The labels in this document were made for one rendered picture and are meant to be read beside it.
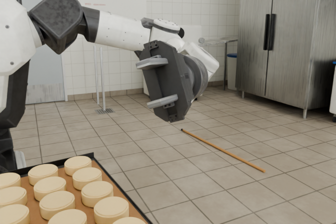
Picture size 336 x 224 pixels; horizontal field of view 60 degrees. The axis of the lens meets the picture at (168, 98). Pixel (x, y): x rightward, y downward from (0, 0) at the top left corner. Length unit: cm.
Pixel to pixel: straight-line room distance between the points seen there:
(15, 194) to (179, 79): 31
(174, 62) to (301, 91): 370
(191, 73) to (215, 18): 543
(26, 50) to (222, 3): 544
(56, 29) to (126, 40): 18
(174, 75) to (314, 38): 361
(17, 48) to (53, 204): 37
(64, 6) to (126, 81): 442
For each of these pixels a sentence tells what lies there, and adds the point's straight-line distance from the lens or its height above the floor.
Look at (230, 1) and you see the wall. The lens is 613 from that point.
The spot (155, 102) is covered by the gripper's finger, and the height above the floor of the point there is 108.
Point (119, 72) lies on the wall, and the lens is 511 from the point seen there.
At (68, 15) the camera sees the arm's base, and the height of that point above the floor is 120.
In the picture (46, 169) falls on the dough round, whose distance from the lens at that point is 59.
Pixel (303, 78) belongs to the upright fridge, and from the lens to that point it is 405.
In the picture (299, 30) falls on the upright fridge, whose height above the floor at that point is 113.
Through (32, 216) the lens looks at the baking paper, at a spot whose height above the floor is 90.
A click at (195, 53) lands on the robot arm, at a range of 60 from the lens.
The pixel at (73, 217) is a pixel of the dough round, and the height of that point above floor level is 92.
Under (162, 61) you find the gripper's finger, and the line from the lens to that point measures 41.
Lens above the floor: 117
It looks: 14 degrees down
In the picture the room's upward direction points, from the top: straight up
